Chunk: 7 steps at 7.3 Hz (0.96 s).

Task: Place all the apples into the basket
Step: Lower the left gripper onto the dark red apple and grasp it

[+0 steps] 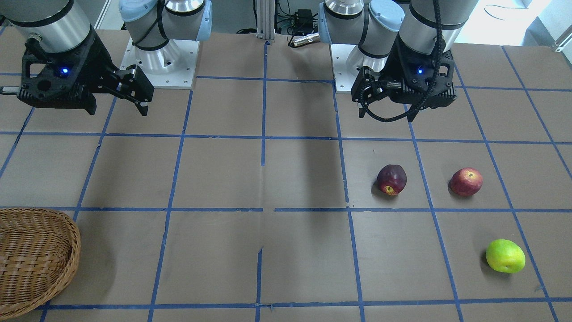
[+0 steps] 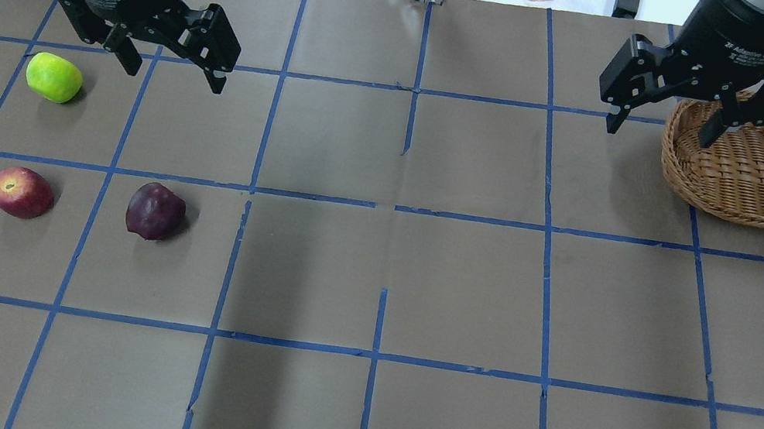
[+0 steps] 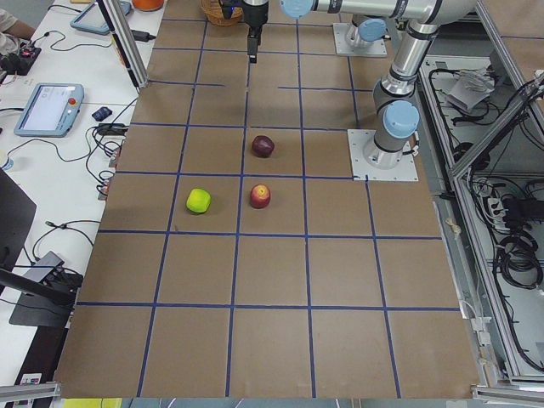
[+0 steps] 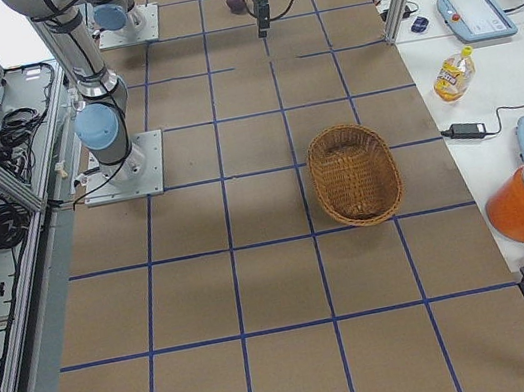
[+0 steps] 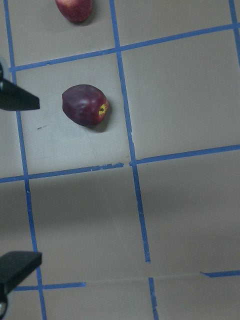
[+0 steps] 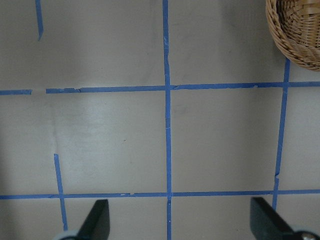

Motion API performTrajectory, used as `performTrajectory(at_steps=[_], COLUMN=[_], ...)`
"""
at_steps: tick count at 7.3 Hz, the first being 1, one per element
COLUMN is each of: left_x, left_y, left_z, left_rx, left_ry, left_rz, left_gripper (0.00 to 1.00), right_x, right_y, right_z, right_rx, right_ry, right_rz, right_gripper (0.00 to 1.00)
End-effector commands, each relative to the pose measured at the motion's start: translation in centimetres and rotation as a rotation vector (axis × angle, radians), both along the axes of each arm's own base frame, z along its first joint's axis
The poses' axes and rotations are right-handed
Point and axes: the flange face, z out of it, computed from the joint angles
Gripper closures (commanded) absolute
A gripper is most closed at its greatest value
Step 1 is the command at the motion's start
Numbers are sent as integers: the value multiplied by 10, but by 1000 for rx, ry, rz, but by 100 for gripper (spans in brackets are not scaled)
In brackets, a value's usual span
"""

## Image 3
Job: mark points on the green apple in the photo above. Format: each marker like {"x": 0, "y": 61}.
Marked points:
{"x": 198, "y": 200}

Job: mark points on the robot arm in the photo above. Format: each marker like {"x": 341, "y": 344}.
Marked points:
{"x": 365, "y": 28}
{"x": 398, "y": 117}

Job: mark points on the teach pendant tablet far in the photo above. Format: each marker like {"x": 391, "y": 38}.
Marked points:
{"x": 102, "y": 17}

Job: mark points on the aluminium frame post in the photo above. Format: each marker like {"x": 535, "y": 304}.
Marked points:
{"x": 123, "y": 38}

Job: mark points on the dark red apple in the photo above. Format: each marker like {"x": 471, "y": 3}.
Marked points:
{"x": 263, "y": 146}

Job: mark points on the black monitor stand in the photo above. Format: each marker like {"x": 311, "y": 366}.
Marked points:
{"x": 47, "y": 293}

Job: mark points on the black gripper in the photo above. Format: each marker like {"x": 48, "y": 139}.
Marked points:
{"x": 254, "y": 15}

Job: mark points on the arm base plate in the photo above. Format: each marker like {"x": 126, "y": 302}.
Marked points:
{"x": 368, "y": 163}
{"x": 349, "y": 43}

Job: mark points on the teach pendant tablet near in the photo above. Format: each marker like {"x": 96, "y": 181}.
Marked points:
{"x": 51, "y": 110}

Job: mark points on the orange object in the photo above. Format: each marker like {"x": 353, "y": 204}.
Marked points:
{"x": 148, "y": 5}

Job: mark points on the teach pendant tablet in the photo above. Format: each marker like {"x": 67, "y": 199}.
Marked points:
{"x": 102, "y": 17}
{"x": 51, "y": 110}

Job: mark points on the red yellow apple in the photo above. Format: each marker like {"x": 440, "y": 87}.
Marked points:
{"x": 260, "y": 196}

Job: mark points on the wicker basket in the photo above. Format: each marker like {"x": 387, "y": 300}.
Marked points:
{"x": 214, "y": 14}

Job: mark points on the small black device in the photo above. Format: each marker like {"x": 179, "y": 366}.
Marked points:
{"x": 101, "y": 114}

